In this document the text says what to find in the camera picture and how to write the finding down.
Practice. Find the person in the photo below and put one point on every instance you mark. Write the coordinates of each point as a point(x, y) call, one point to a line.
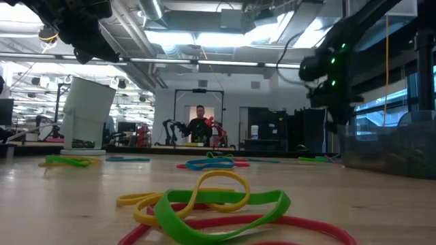
point(199, 131)

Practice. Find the long ceiling light bar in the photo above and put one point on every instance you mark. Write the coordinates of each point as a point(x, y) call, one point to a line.
point(221, 63)

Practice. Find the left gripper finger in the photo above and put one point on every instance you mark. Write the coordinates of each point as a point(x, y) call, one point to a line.
point(107, 51)

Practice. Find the small background monitor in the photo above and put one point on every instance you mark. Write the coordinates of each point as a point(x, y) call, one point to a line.
point(126, 127)

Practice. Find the black background robot arm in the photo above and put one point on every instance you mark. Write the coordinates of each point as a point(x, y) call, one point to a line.
point(177, 126)

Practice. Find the black folding screen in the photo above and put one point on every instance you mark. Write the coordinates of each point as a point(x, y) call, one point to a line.
point(311, 129)

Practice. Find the black gantry frame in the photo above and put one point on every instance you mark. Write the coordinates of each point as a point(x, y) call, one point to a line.
point(199, 90)

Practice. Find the black post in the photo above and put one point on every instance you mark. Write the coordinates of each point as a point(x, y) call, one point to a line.
point(425, 78)

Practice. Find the red rubber band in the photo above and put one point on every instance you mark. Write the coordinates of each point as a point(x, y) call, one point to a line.
point(242, 164)
point(316, 225)
point(241, 159)
point(329, 158)

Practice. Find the red background robot arm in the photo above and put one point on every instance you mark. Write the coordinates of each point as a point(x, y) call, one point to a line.
point(209, 120)

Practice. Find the black cabinet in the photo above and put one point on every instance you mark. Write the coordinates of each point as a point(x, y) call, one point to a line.
point(269, 129)

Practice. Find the clear plastic bin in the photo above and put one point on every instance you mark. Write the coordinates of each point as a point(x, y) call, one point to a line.
point(385, 153)

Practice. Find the grey ceiling box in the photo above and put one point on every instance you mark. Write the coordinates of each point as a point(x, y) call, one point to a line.
point(231, 18)

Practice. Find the white canister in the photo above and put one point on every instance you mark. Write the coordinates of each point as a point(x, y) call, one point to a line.
point(254, 132)

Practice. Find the black monitor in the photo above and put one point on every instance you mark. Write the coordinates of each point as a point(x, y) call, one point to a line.
point(6, 112)

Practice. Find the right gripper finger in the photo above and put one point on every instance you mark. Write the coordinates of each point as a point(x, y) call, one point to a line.
point(341, 124)

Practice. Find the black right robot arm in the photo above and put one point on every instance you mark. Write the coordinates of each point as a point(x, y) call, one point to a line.
point(361, 24)

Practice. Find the black table frame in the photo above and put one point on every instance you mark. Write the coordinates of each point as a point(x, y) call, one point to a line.
point(153, 150)

